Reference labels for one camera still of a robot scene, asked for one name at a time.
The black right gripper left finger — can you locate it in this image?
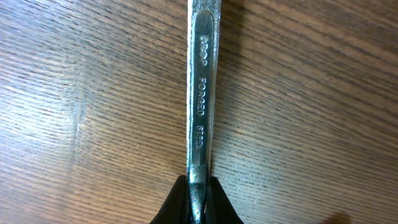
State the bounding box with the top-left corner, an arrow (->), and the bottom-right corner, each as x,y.
150,175 -> 188,224

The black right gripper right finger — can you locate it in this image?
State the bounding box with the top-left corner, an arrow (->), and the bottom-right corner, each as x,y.
206,177 -> 243,224

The silver steel wrench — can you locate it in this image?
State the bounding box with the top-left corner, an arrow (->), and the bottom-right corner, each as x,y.
186,0 -> 221,223

